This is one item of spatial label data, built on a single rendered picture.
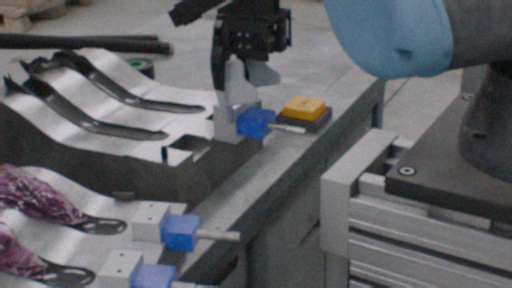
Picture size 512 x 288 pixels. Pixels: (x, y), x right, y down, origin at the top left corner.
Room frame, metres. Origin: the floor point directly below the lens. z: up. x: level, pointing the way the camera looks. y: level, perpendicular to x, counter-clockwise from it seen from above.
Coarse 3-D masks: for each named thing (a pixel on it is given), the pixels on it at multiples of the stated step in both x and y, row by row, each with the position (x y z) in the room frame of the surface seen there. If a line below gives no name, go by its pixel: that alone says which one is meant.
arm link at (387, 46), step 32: (352, 0) 0.51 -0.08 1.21; (384, 0) 0.47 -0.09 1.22; (416, 0) 0.46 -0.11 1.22; (448, 0) 0.47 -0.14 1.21; (480, 0) 0.48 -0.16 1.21; (352, 32) 0.52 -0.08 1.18; (384, 32) 0.47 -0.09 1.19; (416, 32) 0.46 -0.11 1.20; (448, 32) 0.47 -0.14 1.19; (480, 32) 0.48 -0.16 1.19; (384, 64) 0.48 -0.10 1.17; (416, 64) 0.47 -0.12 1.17; (448, 64) 0.48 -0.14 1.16; (480, 64) 0.51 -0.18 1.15
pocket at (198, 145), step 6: (180, 138) 0.96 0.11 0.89; (186, 138) 0.97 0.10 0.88; (192, 138) 0.96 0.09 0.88; (198, 138) 0.96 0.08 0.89; (204, 138) 0.95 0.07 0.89; (174, 144) 0.94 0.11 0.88; (180, 144) 0.96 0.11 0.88; (186, 144) 0.97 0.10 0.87; (192, 144) 0.96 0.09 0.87; (198, 144) 0.96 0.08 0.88; (204, 144) 0.95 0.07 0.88; (180, 150) 0.95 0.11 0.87; (186, 150) 0.96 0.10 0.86; (192, 150) 0.96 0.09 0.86; (198, 150) 0.96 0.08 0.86; (204, 150) 0.94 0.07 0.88; (198, 156) 0.92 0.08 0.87
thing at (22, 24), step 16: (0, 0) 4.68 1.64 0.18; (16, 0) 4.63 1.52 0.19; (32, 0) 4.62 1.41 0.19; (48, 0) 4.76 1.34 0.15; (64, 0) 4.91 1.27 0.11; (80, 0) 5.15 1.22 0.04; (16, 16) 4.51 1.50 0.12; (32, 16) 4.87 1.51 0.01; (48, 16) 4.81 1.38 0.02; (16, 32) 4.52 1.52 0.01
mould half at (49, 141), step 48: (0, 96) 1.03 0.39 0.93; (96, 96) 1.10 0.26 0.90; (144, 96) 1.14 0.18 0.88; (192, 96) 1.12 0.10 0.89; (0, 144) 1.03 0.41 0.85; (48, 144) 0.98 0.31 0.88; (96, 144) 0.95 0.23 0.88; (144, 144) 0.93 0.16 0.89; (240, 144) 1.02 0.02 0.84; (96, 192) 0.94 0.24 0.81; (144, 192) 0.89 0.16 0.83; (192, 192) 0.89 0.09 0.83
